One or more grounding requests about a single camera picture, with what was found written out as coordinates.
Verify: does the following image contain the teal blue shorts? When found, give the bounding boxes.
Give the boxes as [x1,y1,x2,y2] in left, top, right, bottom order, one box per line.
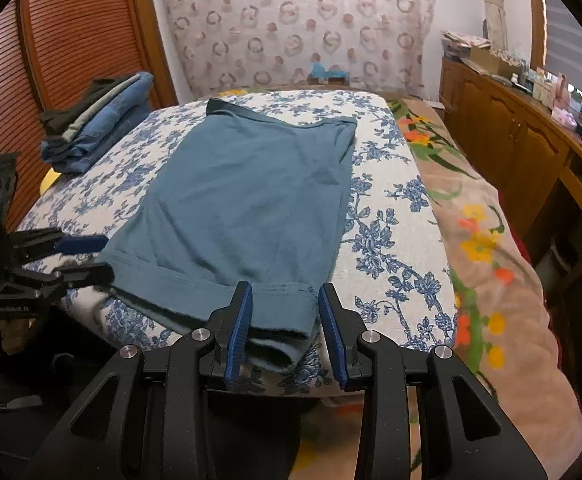
[99,99,357,374]

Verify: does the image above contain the yellow cloth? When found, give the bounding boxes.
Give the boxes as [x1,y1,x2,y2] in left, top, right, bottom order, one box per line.
[40,168,62,196]

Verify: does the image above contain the dark blue folded jeans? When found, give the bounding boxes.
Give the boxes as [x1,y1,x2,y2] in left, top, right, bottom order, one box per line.
[41,101,151,174]

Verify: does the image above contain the beige floral blanket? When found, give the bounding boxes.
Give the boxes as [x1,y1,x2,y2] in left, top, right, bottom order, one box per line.
[217,86,582,480]

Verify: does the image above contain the grey folded garment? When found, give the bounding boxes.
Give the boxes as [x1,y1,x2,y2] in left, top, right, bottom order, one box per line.
[60,73,142,143]

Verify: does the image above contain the black folded garment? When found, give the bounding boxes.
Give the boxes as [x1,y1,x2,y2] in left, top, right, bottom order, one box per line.
[38,75,135,136]

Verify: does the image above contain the light blue folded jeans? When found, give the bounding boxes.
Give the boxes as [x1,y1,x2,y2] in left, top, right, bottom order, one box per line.
[40,72,153,174]

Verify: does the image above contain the brown louvered wardrobe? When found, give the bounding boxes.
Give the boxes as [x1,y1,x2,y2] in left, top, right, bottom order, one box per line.
[0,0,177,230]

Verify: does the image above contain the brown wooden sideboard cabinet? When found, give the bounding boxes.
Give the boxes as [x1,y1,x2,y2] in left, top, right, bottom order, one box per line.
[440,58,582,270]

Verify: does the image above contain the pink circle pattern curtain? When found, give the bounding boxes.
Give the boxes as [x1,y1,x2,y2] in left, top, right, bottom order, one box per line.
[162,0,435,96]

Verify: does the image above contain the cardboard box with blue bag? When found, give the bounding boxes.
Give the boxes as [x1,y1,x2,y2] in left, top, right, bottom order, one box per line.
[306,62,349,87]

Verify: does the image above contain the pink tissue box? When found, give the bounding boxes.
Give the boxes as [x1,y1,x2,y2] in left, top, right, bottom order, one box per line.
[551,107,577,131]

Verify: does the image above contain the pink bottle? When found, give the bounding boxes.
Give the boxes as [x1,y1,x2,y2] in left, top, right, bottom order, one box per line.
[552,73,571,110]

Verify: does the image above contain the cardboard box on cabinet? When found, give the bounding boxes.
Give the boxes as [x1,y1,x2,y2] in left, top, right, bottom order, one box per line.
[469,46,522,79]

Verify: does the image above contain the stack of papers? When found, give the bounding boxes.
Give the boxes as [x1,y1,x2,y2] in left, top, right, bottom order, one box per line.
[440,30,492,60]

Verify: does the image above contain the beige tied window curtain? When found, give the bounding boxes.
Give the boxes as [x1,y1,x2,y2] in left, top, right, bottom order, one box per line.
[484,0,508,50]

